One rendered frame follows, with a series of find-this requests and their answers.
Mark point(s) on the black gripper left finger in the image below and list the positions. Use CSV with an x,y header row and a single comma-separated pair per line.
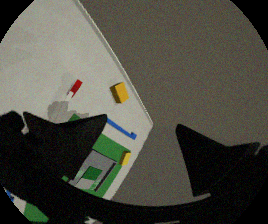
x,y
69,142

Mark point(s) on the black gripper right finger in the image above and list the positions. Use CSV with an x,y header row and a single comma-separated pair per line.
x,y
206,160

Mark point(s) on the green putting mat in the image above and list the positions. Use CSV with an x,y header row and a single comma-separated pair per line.
x,y
103,145

